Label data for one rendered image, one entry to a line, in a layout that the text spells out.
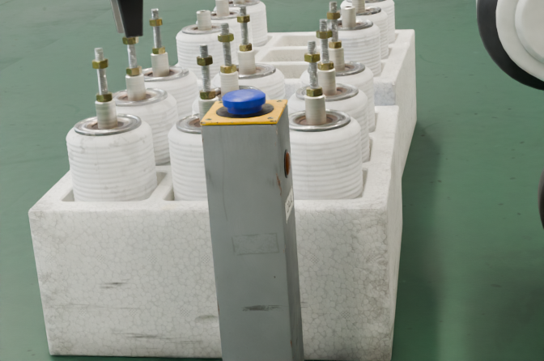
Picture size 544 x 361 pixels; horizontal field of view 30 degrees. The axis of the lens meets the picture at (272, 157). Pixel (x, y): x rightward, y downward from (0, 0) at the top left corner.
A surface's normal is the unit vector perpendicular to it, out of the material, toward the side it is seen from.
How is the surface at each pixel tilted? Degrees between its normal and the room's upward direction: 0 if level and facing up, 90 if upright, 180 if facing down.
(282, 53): 90
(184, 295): 90
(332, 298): 90
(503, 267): 0
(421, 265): 0
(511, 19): 90
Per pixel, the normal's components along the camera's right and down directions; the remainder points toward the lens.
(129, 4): 0.39, 0.26
